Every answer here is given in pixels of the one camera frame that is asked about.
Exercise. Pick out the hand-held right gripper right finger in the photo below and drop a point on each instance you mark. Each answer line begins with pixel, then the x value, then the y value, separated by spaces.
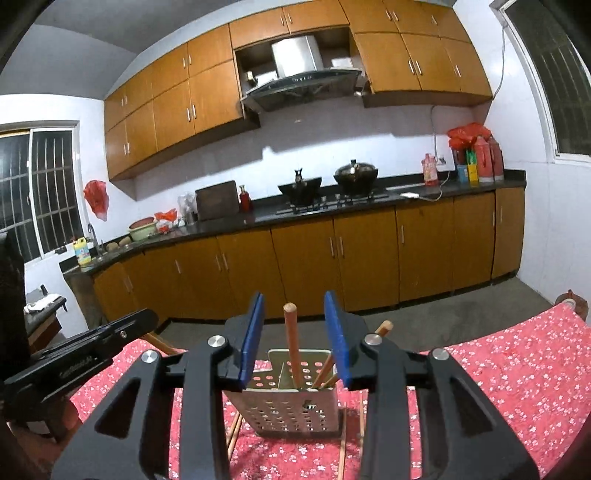
pixel 334 337

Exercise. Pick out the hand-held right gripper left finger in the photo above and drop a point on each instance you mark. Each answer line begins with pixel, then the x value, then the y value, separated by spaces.
pixel 254 333

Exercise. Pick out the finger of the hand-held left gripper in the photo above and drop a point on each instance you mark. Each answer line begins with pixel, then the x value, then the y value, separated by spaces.
pixel 120 325

